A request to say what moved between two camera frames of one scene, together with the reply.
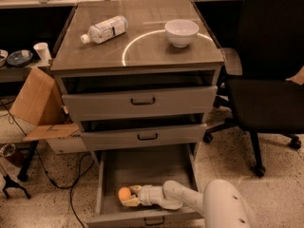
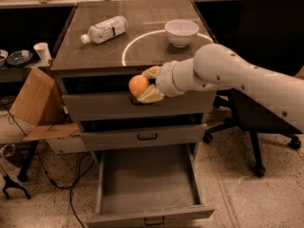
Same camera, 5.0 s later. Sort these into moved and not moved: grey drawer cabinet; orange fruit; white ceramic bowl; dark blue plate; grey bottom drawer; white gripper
Moved: orange fruit; white gripper
Not moved: dark blue plate; grey drawer cabinet; grey bottom drawer; white ceramic bowl
